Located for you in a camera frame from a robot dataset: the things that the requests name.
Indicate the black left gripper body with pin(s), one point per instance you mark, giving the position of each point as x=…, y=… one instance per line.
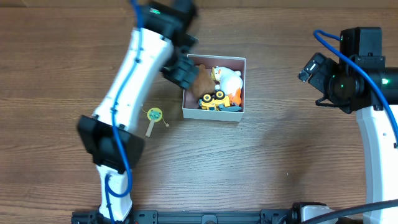
x=185, y=72

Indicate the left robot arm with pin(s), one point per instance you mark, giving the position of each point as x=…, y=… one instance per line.
x=159, y=44

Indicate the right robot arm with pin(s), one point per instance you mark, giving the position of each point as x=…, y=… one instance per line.
x=359, y=83

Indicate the yellow toy truck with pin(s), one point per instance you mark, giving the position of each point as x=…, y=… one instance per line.
x=218, y=101

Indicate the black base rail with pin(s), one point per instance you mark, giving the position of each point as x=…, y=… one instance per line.
x=265, y=216

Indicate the white plush duck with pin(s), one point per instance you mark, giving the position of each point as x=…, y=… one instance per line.
x=230, y=82

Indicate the yellow wooden rattle drum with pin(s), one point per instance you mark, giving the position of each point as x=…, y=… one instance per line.
x=154, y=115

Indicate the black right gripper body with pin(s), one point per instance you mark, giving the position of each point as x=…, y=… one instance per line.
x=319, y=78

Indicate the white box pink interior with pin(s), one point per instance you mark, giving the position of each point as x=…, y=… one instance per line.
x=190, y=106

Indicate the brown plush toy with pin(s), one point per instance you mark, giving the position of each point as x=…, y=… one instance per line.
x=203, y=83

